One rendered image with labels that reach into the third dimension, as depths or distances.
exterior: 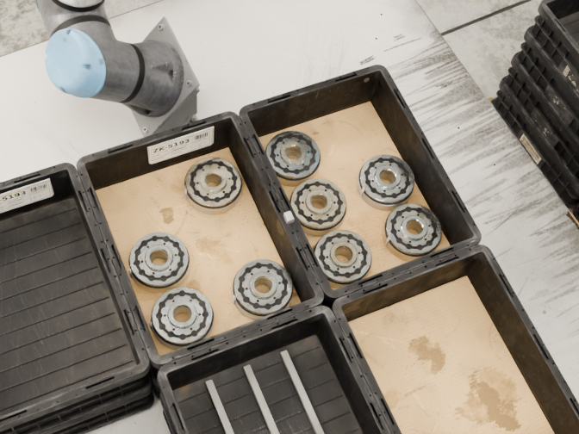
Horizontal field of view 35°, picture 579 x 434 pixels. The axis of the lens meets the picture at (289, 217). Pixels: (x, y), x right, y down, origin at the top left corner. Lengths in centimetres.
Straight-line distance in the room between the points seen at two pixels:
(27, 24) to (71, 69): 130
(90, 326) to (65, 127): 50
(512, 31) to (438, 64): 108
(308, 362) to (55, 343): 42
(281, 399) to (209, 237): 32
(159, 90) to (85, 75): 17
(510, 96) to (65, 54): 136
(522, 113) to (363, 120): 90
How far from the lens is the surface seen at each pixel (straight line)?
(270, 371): 154
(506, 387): 161
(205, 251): 162
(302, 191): 164
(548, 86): 248
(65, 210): 167
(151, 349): 145
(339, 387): 155
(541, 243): 189
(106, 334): 157
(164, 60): 178
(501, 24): 312
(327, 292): 149
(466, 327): 163
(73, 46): 169
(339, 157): 173
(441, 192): 164
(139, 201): 166
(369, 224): 167
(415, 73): 203
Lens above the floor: 230
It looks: 63 degrees down
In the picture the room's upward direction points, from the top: 11 degrees clockwise
